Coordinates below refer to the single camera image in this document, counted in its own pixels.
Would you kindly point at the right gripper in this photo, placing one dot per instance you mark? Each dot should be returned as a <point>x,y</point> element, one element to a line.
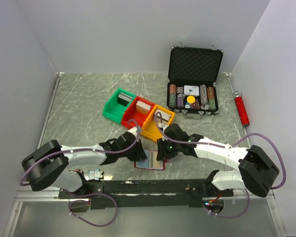
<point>162,152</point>

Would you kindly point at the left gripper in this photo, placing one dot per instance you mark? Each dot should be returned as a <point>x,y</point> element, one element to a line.
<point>139,153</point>

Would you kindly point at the red leather card holder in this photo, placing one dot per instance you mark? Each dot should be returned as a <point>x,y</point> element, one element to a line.
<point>144,163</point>

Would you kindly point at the gold striped credit card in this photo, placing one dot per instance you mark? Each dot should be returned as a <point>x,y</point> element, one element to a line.
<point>153,163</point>

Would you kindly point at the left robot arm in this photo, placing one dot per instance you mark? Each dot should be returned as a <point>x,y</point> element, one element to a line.
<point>52,164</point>

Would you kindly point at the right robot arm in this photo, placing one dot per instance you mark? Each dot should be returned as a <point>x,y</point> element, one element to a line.
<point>252,168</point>

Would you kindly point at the cards in yellow bin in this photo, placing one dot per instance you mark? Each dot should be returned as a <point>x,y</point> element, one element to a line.
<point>161,116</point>

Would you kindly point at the cards in red bin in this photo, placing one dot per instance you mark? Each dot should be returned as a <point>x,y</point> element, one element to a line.
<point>142,107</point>

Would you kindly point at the cards in green bin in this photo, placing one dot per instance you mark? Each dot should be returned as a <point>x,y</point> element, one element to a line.
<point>124,99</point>

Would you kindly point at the white playing card deck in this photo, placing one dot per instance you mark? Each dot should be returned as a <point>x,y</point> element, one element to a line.
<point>191,90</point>

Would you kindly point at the yellow plastic bin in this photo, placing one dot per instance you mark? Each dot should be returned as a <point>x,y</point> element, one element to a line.
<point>149,128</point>

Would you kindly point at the red plastic bin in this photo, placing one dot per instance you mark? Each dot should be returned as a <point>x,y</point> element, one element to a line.
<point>131,113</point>

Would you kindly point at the cartoon sticker tag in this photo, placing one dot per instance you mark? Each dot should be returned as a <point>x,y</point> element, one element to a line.
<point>95,174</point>

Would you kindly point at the green plastic bin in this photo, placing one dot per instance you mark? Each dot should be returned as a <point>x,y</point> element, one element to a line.
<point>114,111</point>

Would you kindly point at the yellow dealer chip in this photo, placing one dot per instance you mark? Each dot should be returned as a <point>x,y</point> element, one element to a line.
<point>190,99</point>

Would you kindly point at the black poker chip case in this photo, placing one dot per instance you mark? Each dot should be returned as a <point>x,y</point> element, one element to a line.
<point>193,66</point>

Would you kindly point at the red glitter tube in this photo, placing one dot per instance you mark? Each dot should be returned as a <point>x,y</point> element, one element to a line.
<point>241,108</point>

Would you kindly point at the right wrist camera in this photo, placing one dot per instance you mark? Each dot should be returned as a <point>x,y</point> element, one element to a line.
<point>164,128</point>

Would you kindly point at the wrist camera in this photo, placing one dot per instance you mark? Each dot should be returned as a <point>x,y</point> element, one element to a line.
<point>164,128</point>
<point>135,131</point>

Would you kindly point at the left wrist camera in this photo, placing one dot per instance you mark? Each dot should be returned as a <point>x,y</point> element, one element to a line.
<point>135,131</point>

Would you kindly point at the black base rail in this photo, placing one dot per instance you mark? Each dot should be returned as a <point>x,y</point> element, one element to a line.
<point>142,193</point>

